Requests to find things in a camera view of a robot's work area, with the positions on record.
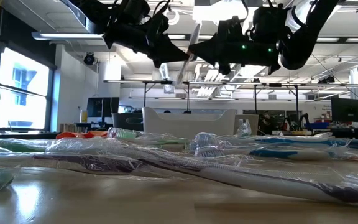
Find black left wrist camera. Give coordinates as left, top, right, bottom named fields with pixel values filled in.
left=118, top=0, right=152, bottom=24

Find white plastic handled bin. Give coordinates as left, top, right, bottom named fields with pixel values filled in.
left=142, top=107, right=236, bottom=140

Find translucent cream plastic bin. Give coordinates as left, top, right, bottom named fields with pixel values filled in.
left=234, top=114, right=260, bottom=136

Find black wall camera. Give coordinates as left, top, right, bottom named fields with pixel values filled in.
left=83, top=52, right=96, bottom=66

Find white cable coil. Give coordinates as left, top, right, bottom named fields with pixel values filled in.
left=165, top=9, right=180, bottom=26

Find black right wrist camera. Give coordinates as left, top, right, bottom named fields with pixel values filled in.
left=250, top=5, right=293, bottom=43

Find orange wrapped toothbrush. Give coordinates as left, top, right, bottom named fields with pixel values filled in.
left=334, top=151, right=358, bottom=163

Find black background rack frame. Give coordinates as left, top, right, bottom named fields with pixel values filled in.
left=103, top=79, right=358, bottom=114

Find black computer monitor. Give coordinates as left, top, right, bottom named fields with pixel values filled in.
left=86, top=96, right=120, bottom=118
left=331, top=98, right=358, bottom=123

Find orange cloth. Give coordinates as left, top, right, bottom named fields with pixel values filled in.
left=55, top=130, right=109, bottom=140

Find blue wrapped toothbrush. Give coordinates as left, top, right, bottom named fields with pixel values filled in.
left=194, top=145, right=341, bottom=162
left=193, top=132, right=352, bottom=149

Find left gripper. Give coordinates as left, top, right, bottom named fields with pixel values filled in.
left=103, top=18, right=190, bottom=68

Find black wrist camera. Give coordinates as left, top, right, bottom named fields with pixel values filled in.
left=250, top=5, right=293, bottom=43
left=118, top=0, right=152, bottom=24

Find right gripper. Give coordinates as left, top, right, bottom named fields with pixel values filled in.
left=187, top=18, right=282, bottom=75

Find grey plastic bin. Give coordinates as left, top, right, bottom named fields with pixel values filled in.
left=111, top=112, right=144, bottom=131

